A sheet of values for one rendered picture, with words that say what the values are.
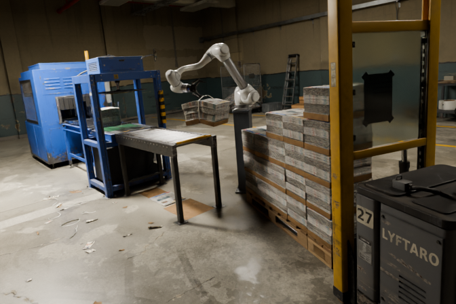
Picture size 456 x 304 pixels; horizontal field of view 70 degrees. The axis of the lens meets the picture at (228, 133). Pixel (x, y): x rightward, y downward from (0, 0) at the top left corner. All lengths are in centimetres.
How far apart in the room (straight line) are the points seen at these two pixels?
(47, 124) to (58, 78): 83
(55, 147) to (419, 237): 584
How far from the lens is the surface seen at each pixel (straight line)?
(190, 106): 327
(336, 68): 185
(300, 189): 267
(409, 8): 957
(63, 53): 1195
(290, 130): 263
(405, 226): 176
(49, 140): 652
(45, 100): 646
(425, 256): 174
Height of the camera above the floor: 143
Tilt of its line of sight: 10 degrees down
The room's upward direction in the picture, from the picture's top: 5 degrees counter-clockwise
